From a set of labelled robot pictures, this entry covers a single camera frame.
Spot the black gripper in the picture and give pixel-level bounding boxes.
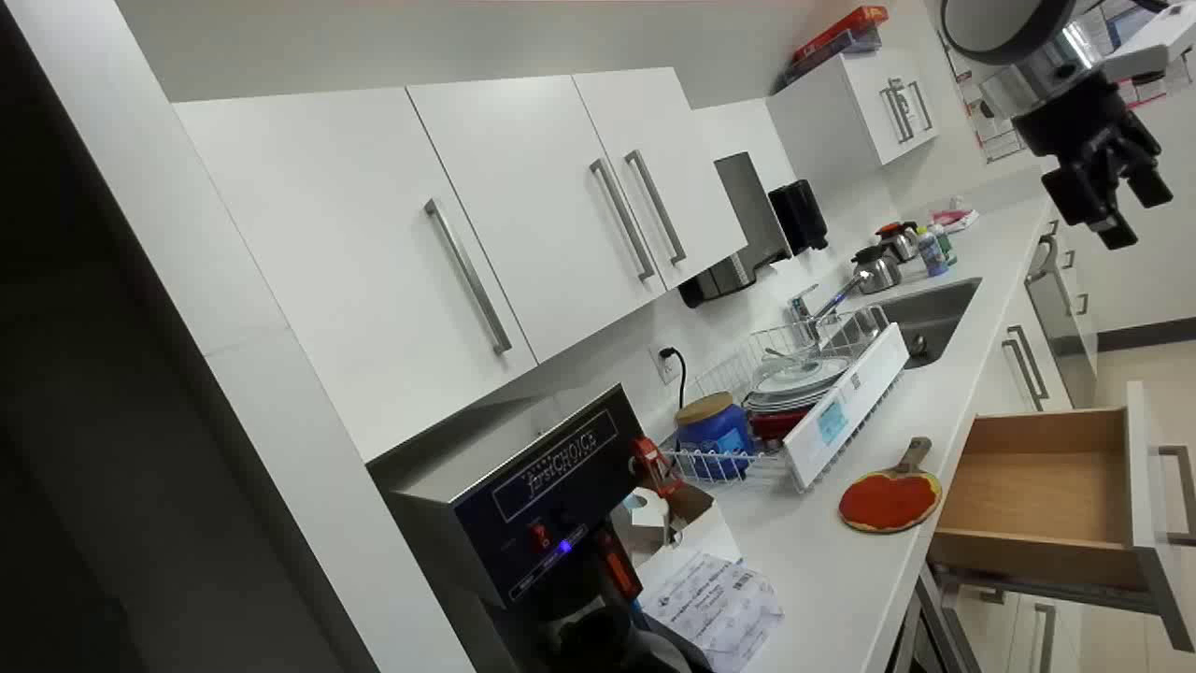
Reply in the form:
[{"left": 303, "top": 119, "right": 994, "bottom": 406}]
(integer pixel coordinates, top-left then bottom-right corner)
[{"left": 1011, "top": 77, "right": 1173, "bottom": 251}]

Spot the white handled cabinet door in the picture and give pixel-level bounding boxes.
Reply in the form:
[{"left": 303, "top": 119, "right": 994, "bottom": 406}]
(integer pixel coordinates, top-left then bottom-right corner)
[{"left": 178, "top": 89, "right": 531, "bottom": 460}]

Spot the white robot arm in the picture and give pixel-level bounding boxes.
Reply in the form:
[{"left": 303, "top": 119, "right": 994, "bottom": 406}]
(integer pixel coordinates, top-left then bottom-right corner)
[{"left": 939, "top": 0, "right": 1196, "bottom": 251}]

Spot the open wooden drawer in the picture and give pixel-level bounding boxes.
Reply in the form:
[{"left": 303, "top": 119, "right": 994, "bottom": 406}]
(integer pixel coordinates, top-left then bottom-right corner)
[{"left": 930, "top": 382, "right": 1196, "bottom": 650}]

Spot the red black box atop cabinet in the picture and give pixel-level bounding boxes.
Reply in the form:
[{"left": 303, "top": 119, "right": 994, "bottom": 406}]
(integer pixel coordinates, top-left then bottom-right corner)
[{"left": 772, "top": 3, "right": 890, "bottom": 89}]

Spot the white far cabinet door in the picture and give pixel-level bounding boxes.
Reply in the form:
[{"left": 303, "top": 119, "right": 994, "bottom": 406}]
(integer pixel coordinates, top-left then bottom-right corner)
[{"left": 575, "top": 69, "right": 731, "bottom": 287}]

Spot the white middle cabinet door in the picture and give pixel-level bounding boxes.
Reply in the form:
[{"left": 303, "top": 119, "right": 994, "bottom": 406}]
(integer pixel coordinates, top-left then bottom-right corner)
[{"left": 406, "top": 77, "right": 661, "bottom": 358}]

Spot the steel kitchen sink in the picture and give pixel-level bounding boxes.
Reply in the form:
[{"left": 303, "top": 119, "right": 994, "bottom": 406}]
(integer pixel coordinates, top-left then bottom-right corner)
[{"left": 876, "top": 276, "right": 980, "bottom": 368}]

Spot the steel kettle pot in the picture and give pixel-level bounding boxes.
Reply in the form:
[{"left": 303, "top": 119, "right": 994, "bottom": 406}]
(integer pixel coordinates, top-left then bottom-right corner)
[{"left": 850, "top": 244, "right": 900, "bottom": 297}]

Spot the steel faucet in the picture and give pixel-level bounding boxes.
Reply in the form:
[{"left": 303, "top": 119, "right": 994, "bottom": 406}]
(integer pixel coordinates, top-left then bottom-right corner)
[{"left": 788, "top": 282, "right": 859, "bottom": 339}]

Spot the white dish rack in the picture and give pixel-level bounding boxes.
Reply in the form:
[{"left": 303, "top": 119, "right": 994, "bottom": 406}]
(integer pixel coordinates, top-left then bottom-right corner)
[{"left": 663, "top": 315, "right": 875, "bottom": 490}]

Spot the red ping pong paddle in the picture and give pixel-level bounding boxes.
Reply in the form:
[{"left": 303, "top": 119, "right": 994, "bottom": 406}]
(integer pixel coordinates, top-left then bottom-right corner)
[{"left": 837, "top": 438, "right": 939, "bottom": 535}]

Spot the long white box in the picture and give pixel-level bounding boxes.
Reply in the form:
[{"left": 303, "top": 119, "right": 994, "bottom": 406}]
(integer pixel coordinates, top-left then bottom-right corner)
[{"left": 783, "top": 327, "right": 906, "bottom": 487}]

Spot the blue container with cork lid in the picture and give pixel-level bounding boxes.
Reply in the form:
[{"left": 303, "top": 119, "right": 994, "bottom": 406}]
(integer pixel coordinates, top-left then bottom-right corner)
[{"left": 675, "top": 394, "right": 751, "bottom": 482}]

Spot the printed paper sheet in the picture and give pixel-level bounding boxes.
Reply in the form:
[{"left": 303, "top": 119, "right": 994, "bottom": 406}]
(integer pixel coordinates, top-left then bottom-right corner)
[{"left": 637, "top": 550, "right": 782, "bottom": 673}]

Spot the brown cardboard box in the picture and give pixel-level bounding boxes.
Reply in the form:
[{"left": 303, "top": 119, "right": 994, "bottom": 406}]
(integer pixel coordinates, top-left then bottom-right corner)
[{"left": 611, "top": 482, "right": 713, "bottom": 550}]

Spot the black steel coffee machine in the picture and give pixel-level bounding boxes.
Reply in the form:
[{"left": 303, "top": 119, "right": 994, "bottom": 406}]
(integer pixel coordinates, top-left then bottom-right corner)
[{"left": 373, "top": 387, "right": 688, "bottom": 673}]

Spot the white far wall cabinet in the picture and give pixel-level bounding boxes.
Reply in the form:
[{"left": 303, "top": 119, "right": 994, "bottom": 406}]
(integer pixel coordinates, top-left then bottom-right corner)
[{"left": 764, "top": 48, "right": 939, "bottom": 194}]

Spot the black power cable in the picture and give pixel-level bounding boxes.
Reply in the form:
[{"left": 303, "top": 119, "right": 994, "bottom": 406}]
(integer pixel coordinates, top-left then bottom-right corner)
[{"left": 657, "top": 346, "right": 690, "bottom": 424}]

